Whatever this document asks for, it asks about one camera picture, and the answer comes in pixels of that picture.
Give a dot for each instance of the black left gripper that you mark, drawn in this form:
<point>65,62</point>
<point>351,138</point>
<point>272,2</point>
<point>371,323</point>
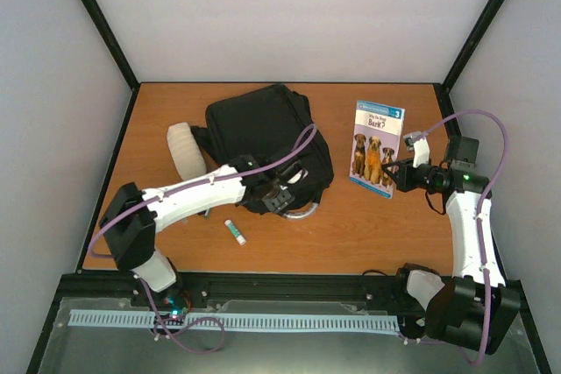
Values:
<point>277,205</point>

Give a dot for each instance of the black frame post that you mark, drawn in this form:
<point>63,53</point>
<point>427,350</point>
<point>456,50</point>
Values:
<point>477,33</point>
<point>102,25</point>

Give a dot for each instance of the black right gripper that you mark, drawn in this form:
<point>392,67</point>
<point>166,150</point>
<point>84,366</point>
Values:
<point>403,179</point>

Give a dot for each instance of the beige fabric pencil case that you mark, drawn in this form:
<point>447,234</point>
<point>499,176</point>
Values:
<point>185,152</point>

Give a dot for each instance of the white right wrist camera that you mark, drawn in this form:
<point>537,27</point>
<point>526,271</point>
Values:
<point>417,143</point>

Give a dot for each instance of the black right frame post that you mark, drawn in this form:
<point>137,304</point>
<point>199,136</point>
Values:
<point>477,33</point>

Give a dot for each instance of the white green glue stick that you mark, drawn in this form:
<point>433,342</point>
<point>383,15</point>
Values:
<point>234,230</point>

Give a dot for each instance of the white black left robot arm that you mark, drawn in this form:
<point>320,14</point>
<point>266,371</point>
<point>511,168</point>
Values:
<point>134,217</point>

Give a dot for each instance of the small green lit circuit board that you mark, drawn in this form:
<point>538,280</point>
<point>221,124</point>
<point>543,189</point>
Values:
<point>179,308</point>

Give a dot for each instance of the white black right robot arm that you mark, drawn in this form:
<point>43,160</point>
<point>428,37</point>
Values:
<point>474,308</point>

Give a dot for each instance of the dog picture book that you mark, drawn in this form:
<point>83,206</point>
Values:
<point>376,142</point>

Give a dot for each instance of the black left frame post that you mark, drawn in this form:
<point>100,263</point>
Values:
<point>102,25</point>

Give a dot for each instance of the black student backpack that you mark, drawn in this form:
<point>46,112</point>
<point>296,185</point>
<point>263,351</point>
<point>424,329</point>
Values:
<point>267,125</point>

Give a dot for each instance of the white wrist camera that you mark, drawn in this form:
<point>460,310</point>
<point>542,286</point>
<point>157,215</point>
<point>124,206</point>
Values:
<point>417,143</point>
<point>300,175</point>

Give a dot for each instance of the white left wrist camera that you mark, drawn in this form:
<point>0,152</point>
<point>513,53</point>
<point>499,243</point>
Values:
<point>300,175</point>

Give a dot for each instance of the light blue cable duct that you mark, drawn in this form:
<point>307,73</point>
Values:
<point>246,323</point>

